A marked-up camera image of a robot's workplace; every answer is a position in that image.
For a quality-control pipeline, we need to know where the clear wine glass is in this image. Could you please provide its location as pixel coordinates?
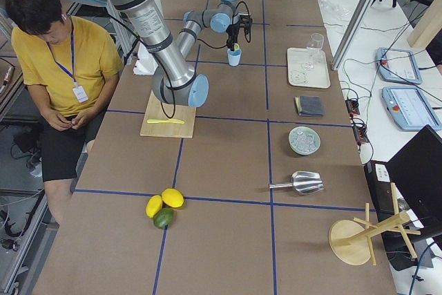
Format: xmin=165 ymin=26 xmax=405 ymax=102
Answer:
xmin=302 ymin=32 xmax=324 ymax=70

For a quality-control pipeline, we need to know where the black power strip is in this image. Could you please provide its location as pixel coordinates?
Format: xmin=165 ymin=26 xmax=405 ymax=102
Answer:
xmin=345 ymin=99 xmax=369 ymax=146

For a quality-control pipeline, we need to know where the yellow lemon right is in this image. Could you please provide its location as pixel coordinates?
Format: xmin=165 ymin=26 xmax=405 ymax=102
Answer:
xmin=161 ymin=188 xmax=184 ymax=208

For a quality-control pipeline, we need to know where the upper teach pendant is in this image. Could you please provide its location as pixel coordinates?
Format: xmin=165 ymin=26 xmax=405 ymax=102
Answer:
xmin=375 ymin=48 xmax=423 ymax=84

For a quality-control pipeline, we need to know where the green lime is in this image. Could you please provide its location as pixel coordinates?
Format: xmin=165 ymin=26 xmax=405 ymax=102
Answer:
xmin=153 ymin=207 xmax=175 ymax=229

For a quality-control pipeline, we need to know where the yellow plastic knife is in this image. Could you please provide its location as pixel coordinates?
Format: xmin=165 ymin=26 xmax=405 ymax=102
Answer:
xmin=146 ymin=118 xmax=185 ymax=124

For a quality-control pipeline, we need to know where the person in yellow shirt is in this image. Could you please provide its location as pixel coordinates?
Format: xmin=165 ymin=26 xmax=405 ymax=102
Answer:
xmin=6 ymin=0 xmax=123 ymax=223

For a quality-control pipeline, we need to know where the aluminium frame post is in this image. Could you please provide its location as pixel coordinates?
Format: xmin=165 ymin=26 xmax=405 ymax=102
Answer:
xmin=331 ymin=0 xmax=373 ymax=70

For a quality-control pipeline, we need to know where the steel ice scoop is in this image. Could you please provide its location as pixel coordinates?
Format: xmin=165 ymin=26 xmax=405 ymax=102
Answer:
xmin=268 ymin=171 xmax=325 ymax=196

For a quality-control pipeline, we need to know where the green bowl of ice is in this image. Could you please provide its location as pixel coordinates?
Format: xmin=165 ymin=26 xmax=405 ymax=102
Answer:
xmin=288 ymin=126 xmax=320 ymax=155

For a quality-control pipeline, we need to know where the lower teach pendant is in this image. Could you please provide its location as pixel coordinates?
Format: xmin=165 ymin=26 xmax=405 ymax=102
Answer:
xmin=381 ymin=87 xmax=441 ymax=131

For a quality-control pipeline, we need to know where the folded grey cloth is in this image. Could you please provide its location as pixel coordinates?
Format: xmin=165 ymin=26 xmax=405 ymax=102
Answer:
xmin=294 ymin=95 xmax=324 ymax=117

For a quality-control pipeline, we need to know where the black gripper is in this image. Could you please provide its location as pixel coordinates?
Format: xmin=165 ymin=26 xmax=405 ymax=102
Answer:
xmin=226 ymin=22 xmax=240 ymax=50

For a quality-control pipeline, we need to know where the wooden mug tree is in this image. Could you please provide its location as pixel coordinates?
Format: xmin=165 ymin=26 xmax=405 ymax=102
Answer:
xmin=328 ymin=182 xmax=421 ymax=265

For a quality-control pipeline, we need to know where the teach pendant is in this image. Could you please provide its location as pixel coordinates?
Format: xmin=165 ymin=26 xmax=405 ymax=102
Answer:
xmin=381 ymin=87 xmax=441 ymax=131
xmin=375 ymin=48 xmax=423 ymax=84

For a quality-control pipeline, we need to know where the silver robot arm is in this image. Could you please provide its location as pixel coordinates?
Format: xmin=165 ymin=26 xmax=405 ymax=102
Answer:
xmin=73 ymin=0 xmax=239 ymax=107

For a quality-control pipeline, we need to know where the cream bear tray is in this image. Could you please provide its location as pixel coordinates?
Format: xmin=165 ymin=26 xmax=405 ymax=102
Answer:
xmin=287 ymin=48 xmax=331 ymax=89

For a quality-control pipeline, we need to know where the bamboo cutting board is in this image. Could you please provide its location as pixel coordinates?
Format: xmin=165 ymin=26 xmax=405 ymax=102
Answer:
xmin=140 ymin=92 xmax=196 ymax=138

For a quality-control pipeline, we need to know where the light blue paper cup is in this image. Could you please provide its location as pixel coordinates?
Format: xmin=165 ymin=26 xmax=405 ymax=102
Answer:
xmin=227 ymin=48 xmax=242 ymax=66

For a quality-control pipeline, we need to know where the black monitor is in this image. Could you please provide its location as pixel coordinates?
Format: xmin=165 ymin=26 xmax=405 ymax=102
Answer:
xmin=386 ymin=125 xmax=441 ymax=221

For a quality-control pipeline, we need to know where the yellow lemon left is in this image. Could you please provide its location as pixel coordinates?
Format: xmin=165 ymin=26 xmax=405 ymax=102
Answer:
xmin=145 ymin=195 xmax=163 ymax=218

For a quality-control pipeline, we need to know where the crumpled clear plastic bag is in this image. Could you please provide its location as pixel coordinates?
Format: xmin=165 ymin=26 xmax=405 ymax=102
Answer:
xmin=318 ymin=0 xmax=352 ymax=21

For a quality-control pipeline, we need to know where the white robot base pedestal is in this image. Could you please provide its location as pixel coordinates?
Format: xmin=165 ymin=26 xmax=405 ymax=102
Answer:
xmin=133 ymin=42 xmax=158 ymax=75

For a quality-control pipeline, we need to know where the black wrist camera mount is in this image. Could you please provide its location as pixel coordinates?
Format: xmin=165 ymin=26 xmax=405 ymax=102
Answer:
xmin=238 ymin=14 xmax=253 ymax=30

